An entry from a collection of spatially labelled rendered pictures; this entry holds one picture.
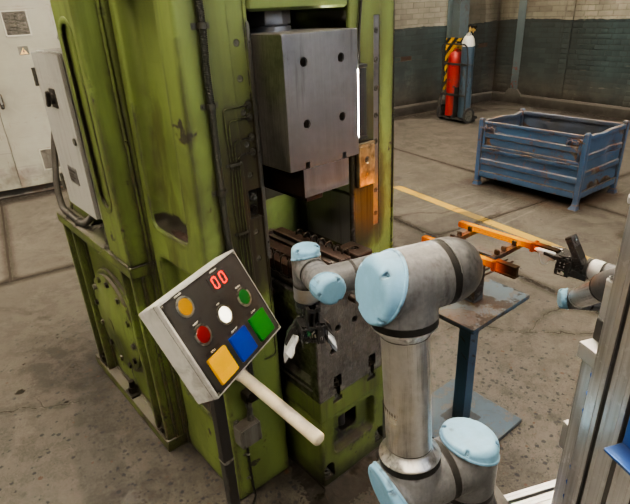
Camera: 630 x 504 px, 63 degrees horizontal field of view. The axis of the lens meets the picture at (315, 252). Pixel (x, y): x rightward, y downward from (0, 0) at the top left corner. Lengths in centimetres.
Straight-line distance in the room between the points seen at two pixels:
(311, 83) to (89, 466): 196
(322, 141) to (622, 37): 843
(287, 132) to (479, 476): 105
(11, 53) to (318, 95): 537
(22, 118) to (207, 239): 528
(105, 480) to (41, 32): 519
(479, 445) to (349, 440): 128
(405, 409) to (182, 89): 105
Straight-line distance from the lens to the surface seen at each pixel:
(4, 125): 680
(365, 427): 239
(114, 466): 267
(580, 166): 530
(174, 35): 154
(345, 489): 237
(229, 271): 148
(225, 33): 161
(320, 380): 196
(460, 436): 111
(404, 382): 92
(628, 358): 91
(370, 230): 216
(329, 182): 173
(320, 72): 165
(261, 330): 149
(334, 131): 171
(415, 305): 83
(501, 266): 199
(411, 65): 979
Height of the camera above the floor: 182
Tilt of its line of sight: 25 degrees down
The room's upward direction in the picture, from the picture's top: 3 degrees counter-clockwise
